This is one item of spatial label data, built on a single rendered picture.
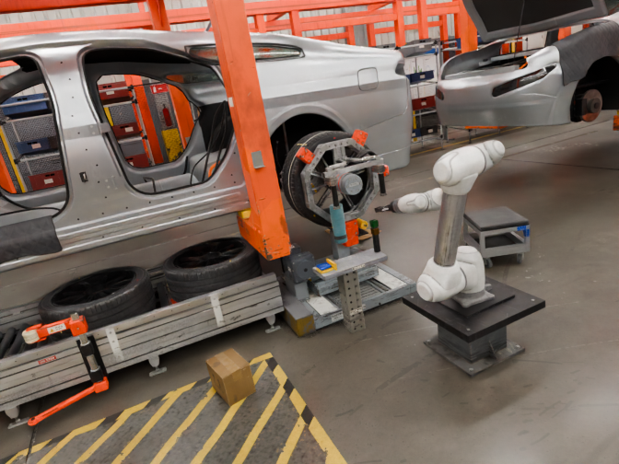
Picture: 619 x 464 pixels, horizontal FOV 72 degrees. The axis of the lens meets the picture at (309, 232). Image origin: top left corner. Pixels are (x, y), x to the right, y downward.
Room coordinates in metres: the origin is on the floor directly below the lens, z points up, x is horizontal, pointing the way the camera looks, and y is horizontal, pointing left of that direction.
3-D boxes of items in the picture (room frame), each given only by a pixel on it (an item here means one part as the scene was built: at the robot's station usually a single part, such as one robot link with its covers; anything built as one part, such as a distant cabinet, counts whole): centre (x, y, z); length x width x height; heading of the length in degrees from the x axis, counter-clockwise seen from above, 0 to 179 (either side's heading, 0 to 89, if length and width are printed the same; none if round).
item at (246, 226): (2.86, 0.35, 0.69); 0.52 x 0.17 x 0.35; 20
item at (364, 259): (2.38, -0.21, 0.44); 0.43 x 0.17 x 0.03; 110
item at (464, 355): (1.98, -0.77, 0.15); 0.50 x 0.50 x 0.30; 21
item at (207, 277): (2.83, 0.71, 0.39); 0.66 x 0.66 x 0.24
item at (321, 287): (2.96, -0.16, 0.13); 0.50 x 0.36 x 0.10; 110
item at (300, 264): (2.87, 0.14, 0.26); 0.42 x 0.18 x 0.35; 20
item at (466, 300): (1.98, -0.79, 0.34); 0.22 x 0.18 x 0.06; 103
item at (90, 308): (2.57, 1.42, 0.39); 0.66 x 0.66 x 0.24
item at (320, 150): (2.82, -0.27, 0.85); 0.54 x 0.07 x 0.54; 110
